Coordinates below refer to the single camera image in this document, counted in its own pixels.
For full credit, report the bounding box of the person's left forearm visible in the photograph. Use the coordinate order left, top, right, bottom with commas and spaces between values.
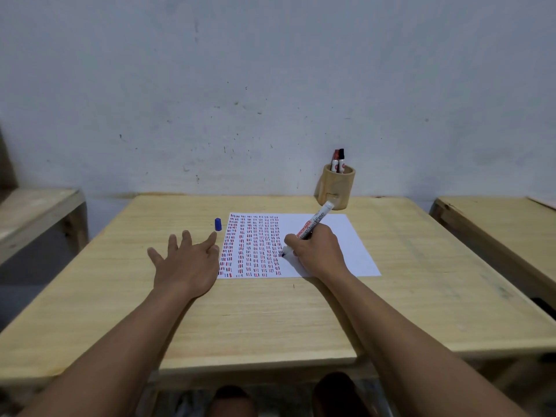
17, 286, 198, 417

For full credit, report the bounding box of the person's left hand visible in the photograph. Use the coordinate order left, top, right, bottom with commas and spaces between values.
147, 230, 221, 299

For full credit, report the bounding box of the person's knee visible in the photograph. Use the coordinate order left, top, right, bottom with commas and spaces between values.
208, 385, 258, 417
312, 371, 372, 417

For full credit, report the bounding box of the wooden pen holder cup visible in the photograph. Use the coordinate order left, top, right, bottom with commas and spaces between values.
314, 164, 356, 211

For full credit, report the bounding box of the person's right knee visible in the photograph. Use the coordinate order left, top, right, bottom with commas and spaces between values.
312, 371, 372, 417

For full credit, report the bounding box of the light wooden table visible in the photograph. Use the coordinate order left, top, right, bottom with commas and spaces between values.
0, 194, 556, 417

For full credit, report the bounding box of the white whiteboard marker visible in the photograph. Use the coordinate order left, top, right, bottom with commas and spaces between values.
281, 201, 335, 257

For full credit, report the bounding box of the pale wooden side table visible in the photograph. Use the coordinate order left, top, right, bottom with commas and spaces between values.
429, 195, 556, 310

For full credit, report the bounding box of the weathered wooden side table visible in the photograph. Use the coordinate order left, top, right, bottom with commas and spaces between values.
0, 188, 89, 266

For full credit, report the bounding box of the person's left knee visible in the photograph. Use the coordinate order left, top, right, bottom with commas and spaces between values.
208, 385, 258, 417

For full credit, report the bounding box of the person's right forearm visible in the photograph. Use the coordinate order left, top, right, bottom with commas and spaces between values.
319, 270, 528, 417

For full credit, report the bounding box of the dark brown board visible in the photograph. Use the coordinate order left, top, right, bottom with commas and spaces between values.
0, 126, 19, 192

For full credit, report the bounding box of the person's right hand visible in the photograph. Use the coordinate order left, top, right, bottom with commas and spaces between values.
283, 223, 351, 282

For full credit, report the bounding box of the white paper with dash marks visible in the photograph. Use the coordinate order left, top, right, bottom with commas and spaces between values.
217, 213, 382, 280

